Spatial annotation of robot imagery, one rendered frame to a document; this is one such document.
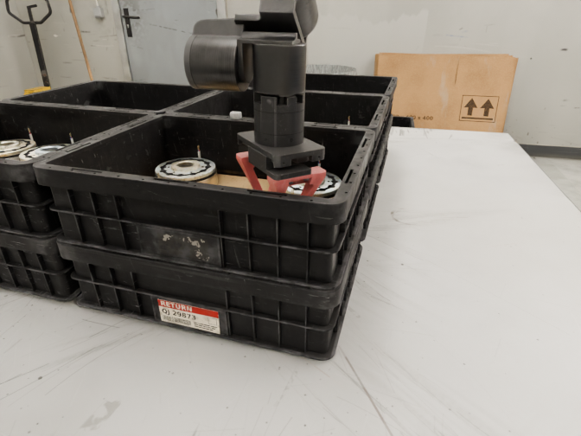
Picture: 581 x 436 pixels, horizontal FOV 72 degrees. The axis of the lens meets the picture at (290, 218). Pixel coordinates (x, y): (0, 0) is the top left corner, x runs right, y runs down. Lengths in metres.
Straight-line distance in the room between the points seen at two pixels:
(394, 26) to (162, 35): 2.05
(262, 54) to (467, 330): 0.46
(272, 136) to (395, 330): 0.33
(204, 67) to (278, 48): 0.08
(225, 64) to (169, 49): 3.68
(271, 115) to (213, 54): 0.09
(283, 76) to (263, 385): 0.35
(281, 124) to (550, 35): 3.46
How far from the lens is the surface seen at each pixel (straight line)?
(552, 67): 3.86
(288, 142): 0.45
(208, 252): 0.49
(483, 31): 3.71
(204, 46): 0.46
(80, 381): 0.58
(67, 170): 0.55
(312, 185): 0.46
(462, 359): 0.59
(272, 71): 0.43
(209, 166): 0.71
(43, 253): 0.66
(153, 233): 0.52
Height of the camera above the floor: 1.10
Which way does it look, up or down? 28 degrees down
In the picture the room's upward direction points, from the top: straight up
